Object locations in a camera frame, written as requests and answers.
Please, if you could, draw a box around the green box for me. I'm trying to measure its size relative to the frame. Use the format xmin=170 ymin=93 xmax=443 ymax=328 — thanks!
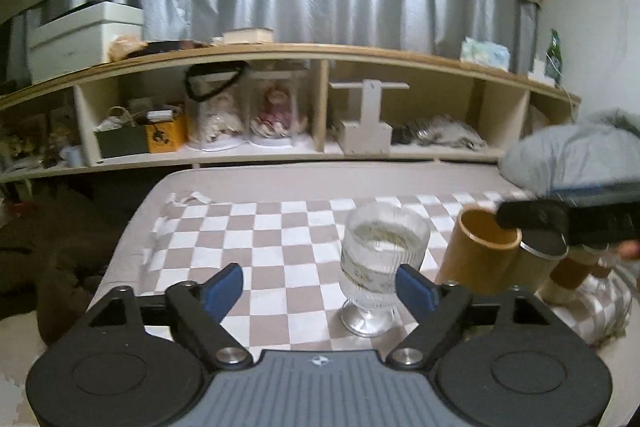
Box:
xmin=94 ymin=123 xmax=151 ymax=160

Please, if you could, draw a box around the yellow box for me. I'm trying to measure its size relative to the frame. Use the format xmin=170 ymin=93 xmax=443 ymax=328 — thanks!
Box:
xmin=145 ymin=116 xmax=191 ymax=154

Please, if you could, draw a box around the grey pillow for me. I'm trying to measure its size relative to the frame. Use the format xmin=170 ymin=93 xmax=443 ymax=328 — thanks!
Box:
xmin=498 ymin=107 xmax=640 ymax=204

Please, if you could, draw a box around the checkered blanket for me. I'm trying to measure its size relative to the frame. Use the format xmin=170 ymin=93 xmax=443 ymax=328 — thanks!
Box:
xmin=142 ymin=191 xmax=635 ymax=360

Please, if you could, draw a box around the green bottle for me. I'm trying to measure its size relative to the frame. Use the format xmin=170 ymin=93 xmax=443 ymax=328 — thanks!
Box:
xmin=544 ymin=28 xmax=564 ymax=86

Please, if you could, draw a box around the clear ribbed glass cup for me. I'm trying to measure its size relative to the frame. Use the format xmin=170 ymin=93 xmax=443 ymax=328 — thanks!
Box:
xmin=340 ymin=202 xmax=432 ymax=338

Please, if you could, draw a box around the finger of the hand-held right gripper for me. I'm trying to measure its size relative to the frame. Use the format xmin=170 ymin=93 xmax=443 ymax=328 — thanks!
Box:
xmin=496 ymin=198 xmax=572 ymax=233

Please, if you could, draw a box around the white storage box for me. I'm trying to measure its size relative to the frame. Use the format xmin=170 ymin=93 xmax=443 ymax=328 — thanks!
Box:
xmin=27 ymin=1 xmax=146 ymax=84

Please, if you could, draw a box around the bamboo cup with silver rim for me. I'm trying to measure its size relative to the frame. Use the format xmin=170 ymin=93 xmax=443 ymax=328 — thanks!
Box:
xmin=517 ymin=231 xmax=570 ymax=294

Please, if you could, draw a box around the brown cylinder cup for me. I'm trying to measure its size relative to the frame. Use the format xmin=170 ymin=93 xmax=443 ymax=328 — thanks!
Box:
xmin=539 ymin=254 xmax=610 ymax=306

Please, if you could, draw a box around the dark tray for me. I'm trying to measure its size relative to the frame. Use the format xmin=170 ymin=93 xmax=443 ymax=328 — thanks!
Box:
xmin=131 ymin=39 xmax=212 ymax=56

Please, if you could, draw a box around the wooden shelf unit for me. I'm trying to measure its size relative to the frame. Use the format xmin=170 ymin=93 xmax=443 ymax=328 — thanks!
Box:
xmin=0 ymin=43 xmax=583 ymax=182

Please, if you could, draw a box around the cream flat box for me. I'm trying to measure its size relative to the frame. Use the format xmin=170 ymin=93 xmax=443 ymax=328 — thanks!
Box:
xmin=221 ymin=27 xmax=275 ymax=44

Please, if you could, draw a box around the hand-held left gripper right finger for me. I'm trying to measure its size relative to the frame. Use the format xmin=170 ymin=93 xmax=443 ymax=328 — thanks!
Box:
xmin=386 ymin=264 xmax=561 ymax=370

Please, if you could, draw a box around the grey cloth pile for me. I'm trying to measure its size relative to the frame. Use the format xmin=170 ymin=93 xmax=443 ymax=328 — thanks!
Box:
xmin=391 ymin=114 xmax=487 ymax=151

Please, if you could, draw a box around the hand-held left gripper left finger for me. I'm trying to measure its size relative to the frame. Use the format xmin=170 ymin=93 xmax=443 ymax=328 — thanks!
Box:
xmin=87 ymin=263 xmax=251 ymax=370

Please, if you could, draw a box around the white wooden stand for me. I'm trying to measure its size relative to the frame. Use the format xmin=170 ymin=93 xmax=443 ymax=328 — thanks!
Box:
xmin=328 ymin=79 xmax=411 ymax=154

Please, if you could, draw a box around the doll in clear case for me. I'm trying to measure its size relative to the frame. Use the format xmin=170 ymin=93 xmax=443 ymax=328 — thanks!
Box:
xmin=186 ymin=67 xmax=247 ymax=152
xmin=248 ymin=74 xmax=307 ymax=148

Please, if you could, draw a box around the black strap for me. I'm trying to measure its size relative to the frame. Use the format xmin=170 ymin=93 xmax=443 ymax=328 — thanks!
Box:
xmin=183 ymin=60 xmax=250 ymax=102

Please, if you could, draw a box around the tissue packet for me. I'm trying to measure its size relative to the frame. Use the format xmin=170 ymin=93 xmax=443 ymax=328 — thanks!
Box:
xmin=460 ymin=37 xmax=512 ymax=70

